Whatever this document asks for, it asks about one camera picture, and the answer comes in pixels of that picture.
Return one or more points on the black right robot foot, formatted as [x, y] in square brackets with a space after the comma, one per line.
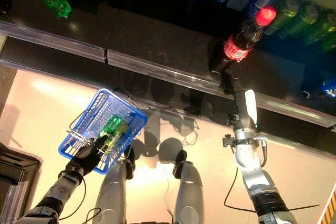
[179, 162]

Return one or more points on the black left robot foot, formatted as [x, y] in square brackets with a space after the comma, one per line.
[130, 163]

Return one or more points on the silver left robot leg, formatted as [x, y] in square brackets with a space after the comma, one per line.
[111, 195]

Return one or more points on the silver right robot leg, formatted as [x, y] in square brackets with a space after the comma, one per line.
[189, 197]

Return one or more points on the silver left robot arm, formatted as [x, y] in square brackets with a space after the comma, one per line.
[55, 197]

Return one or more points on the cola bottle red label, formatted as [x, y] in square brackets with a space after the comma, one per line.
[239, 45]

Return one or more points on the silver robot leg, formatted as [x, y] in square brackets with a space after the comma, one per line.
[189, 197]
[111, 195]

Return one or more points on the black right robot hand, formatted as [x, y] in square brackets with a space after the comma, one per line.
[242, 113]

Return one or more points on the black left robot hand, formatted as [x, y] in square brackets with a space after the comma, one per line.
[88, 158]

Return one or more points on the black robot foot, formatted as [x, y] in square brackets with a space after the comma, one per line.
[179, 162]
[130, 163]

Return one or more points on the blue plastic shopping basket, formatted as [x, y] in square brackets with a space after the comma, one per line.
[78, 129]

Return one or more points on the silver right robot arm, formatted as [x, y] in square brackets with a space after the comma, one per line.
[252, 169]

